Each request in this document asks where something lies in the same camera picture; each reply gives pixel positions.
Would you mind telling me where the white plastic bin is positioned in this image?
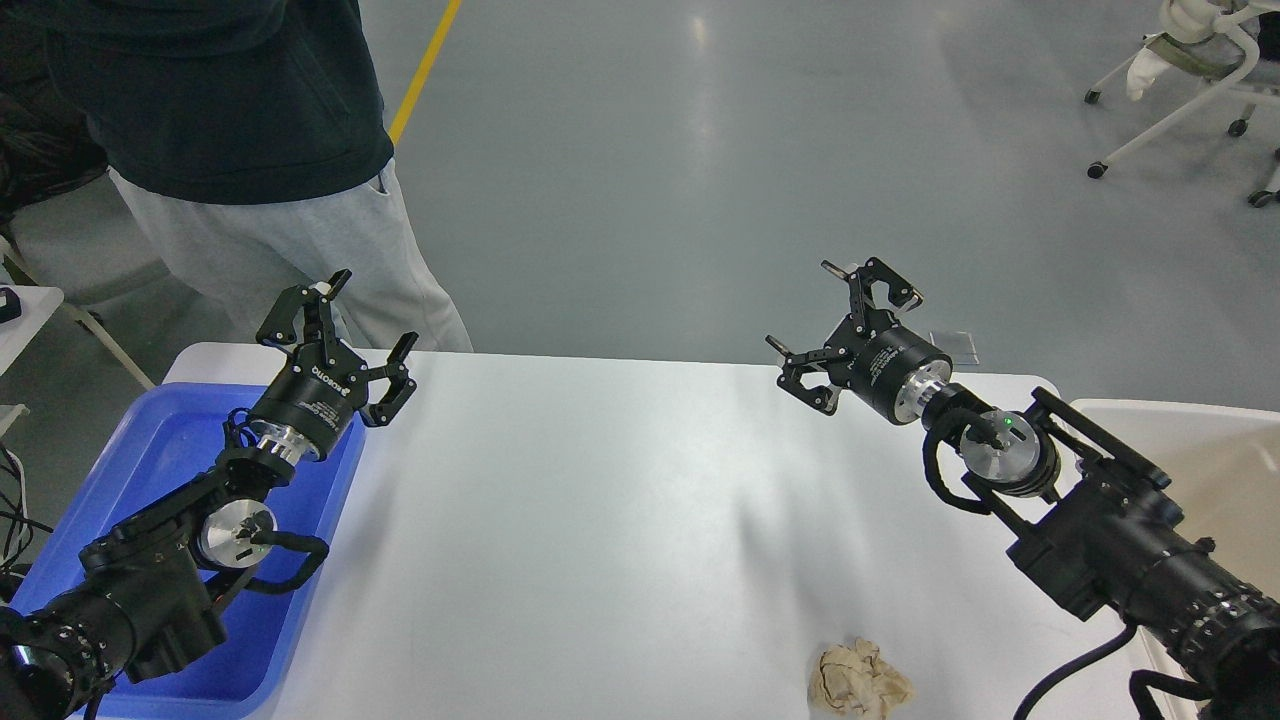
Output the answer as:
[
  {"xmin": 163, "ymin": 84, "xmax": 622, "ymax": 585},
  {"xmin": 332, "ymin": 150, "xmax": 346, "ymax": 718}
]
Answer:
[{"xmin": 1068, "ymin": 398, "xmax": 1280, "ymax": 720}]

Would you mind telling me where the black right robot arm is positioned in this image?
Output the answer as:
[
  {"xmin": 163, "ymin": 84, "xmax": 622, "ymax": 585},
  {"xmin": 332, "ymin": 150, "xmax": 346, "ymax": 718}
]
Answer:
[{"xmin": 767, "ymin": 258, "xmax": 1279, "ymax": 719}]

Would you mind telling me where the blue plastic bin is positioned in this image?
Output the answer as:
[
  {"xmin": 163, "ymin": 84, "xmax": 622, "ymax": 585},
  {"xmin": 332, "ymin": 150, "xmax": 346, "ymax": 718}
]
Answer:
[{"xmin": 13, "ymin": 383, "xmax": 366, "ymax": 719}]

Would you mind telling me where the beige paper ball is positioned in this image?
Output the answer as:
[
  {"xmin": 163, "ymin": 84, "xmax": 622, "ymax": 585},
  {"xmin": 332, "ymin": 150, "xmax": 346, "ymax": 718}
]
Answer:
[{"xmin": 806, "ymin": 637, "xmax": 916, "ymax": 719}]

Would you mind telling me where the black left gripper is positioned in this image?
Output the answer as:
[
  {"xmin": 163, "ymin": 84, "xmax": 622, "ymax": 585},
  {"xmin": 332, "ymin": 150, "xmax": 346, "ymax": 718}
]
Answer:
[{"xmin": 248, "ymin": 269, "xmax": 419, "ymax": 465}]

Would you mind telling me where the white side table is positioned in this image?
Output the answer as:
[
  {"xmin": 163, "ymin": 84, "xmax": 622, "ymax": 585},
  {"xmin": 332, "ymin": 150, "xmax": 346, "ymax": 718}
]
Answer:
[{"xmin": 1, "ymin": 284, "xmax": 156, "ymax": 389}]

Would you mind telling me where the person in dark hoodie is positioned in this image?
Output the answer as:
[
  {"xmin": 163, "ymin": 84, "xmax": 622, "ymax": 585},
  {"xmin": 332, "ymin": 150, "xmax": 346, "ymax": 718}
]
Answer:
[{"xmin": 3, "ymin": 1, "xmax": 474, "ymax": 352}]

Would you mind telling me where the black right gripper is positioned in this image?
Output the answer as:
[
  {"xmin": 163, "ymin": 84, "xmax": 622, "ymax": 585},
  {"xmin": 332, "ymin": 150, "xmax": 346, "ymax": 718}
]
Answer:
[{"xmin": 765, "ymin": 258, "xmax": 954, "ymax": 425}]

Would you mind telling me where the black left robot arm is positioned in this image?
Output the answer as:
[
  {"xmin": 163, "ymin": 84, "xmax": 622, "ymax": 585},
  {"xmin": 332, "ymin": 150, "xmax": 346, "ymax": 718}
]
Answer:
[{"xmin": 3, "ymin": 269, "xmax": 417, "ymax": 719}]

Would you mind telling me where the white office chair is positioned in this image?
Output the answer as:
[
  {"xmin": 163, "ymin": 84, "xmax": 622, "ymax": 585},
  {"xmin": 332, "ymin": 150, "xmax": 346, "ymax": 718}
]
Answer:
[{"xmin": 1083, "ymin": 1, "xmax": 1277, "ymax": 179}]

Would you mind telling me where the right metal floor plate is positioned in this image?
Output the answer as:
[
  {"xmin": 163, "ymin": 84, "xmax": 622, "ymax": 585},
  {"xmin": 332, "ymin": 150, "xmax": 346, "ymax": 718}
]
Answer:
[{"xmin": 929, "ymin": 331, "xmax": 980, "ymax": 366}]

